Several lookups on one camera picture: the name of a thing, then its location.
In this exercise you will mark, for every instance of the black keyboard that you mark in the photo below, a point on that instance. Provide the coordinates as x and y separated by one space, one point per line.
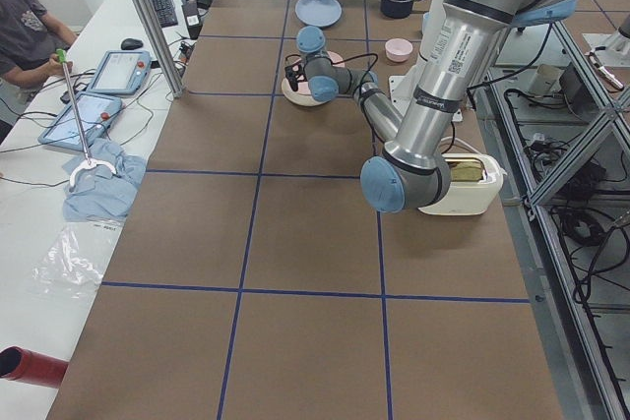
165 12

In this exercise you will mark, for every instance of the seated person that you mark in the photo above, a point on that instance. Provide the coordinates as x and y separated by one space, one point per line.
30 37

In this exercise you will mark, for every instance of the blue cloth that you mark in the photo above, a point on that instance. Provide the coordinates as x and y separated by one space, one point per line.
98 193

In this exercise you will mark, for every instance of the pink bowl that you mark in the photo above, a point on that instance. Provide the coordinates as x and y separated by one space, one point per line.
398 50

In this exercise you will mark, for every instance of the cream plate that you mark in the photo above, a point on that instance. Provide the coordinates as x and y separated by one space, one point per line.
301 97

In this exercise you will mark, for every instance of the pink plate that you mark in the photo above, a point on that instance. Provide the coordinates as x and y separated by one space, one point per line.
337 58

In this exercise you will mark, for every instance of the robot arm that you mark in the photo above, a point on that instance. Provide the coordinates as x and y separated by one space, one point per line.
410 172

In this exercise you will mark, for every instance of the lower teach pendant tablet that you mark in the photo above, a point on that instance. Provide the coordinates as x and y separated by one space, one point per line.
96 111

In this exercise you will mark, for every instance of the light blue cup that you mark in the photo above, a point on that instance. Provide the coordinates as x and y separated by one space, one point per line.
425 23

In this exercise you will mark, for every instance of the black computer mouse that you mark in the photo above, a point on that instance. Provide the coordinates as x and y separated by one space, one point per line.
131 44

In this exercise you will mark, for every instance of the teach pendant tablet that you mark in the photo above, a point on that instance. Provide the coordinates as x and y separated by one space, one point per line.
121 72
96 111

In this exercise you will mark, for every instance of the red tube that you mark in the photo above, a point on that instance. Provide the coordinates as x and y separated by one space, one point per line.
33 368

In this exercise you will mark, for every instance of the clear plastic bag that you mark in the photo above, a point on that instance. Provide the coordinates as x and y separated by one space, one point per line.
74 265

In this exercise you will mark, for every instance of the aluminium frame post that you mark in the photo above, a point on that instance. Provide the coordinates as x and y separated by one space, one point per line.
149 20

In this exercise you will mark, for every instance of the cream toaster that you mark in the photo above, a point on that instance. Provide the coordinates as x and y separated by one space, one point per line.
476 179

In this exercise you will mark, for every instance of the blue plate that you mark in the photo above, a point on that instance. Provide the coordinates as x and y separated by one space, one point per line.
318 13

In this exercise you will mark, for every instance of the upper teach pendant tablet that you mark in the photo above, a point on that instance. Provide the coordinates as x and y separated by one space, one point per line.
121 72

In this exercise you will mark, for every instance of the grabber reacher stick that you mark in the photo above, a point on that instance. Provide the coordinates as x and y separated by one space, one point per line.
89 162

